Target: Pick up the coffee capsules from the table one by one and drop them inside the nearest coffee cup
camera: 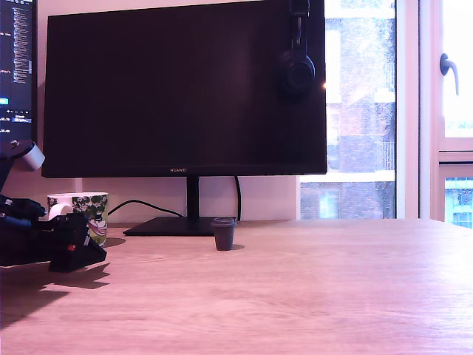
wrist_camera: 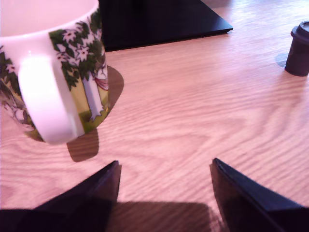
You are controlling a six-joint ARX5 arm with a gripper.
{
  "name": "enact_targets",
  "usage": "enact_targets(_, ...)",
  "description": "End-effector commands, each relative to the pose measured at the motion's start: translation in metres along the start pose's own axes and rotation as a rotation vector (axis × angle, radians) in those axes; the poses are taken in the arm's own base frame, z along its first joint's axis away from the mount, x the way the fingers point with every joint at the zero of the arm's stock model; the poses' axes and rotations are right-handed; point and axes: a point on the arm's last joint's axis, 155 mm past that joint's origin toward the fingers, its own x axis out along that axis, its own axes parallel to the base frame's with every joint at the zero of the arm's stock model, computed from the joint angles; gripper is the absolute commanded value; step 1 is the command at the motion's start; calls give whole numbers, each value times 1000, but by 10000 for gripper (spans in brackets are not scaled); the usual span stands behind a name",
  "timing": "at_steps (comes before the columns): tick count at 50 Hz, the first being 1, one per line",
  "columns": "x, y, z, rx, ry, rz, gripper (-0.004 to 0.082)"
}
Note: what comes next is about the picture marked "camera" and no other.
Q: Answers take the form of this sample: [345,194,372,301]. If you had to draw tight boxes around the dark grey coffee capsule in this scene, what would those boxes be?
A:
[210,217,237,251]

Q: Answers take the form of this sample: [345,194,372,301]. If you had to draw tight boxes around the white mug with green print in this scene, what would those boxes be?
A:
[47,191,110,248]

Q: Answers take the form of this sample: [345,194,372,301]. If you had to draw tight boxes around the monitor showing text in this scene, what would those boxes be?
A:
[0,0,38,149]

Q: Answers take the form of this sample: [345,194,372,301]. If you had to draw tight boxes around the black Huawei monitor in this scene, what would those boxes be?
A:
[41,0,329,237]

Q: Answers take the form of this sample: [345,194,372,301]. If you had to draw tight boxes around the black headphones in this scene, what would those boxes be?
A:
[273,0,317,99]

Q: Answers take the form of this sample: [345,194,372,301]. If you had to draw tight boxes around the black cable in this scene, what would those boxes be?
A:
[106,199,185,219]
[234,175,243,223]

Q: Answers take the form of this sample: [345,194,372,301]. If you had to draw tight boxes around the pale grey camera box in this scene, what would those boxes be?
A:
[0,138,46,193]

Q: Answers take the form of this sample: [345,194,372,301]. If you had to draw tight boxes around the white window frame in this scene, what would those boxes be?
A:
[394,0,473,226]

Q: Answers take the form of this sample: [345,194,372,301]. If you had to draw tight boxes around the grey window handle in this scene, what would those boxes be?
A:
[439,53,460,97]

